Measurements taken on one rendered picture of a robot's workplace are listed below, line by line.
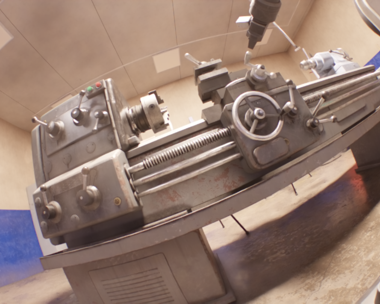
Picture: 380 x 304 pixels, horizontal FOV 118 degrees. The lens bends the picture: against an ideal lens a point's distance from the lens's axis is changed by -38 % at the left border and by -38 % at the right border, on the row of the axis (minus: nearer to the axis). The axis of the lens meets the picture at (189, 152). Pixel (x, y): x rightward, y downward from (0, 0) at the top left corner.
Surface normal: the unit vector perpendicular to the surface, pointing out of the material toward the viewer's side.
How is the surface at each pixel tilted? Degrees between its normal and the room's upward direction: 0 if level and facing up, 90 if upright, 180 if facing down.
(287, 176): 90
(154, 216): 90
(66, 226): 90
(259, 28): 130
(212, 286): 90
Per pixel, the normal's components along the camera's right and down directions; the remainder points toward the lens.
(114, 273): -0.02, -0.23
